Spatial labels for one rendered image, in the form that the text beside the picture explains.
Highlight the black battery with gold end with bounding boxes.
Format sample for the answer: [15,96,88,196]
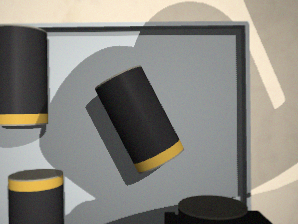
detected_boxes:
[95,65,184,174]
[0,24,48,126]
[8,169,64,224]
[178,195,248,224]

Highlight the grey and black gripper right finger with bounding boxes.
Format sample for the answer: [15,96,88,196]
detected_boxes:
[248,211,272,224]

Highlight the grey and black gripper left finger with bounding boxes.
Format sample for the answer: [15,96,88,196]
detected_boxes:
[164,212,181,224]

